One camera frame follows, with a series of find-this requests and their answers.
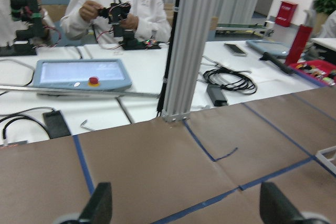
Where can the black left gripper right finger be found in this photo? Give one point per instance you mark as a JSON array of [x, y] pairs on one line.
[[275, 207]]

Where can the person in white hoodie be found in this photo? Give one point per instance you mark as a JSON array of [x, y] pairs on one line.
[[146, 18]]

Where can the aluminium frame post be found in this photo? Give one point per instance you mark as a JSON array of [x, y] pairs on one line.
[[191, 23]]

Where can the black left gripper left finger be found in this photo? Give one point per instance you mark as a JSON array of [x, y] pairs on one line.
[[97, 210]]

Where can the white wire cup rack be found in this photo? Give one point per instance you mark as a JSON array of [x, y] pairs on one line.
[[327, 158]]

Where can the black power adapter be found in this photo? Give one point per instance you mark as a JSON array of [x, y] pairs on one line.
[[216, 96]]

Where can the green potted plant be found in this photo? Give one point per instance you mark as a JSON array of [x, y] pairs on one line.
[[324, 6]]

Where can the red parts tray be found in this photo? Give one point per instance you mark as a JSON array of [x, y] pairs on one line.
[[319, 72]]

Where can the red fire extinguisher box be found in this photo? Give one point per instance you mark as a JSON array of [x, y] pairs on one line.
[[285, 13]]

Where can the smartphone on table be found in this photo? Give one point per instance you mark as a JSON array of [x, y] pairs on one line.
[[235, 50]]

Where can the reacher grabber tool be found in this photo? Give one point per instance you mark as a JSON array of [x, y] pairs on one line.
[[80, 92]]

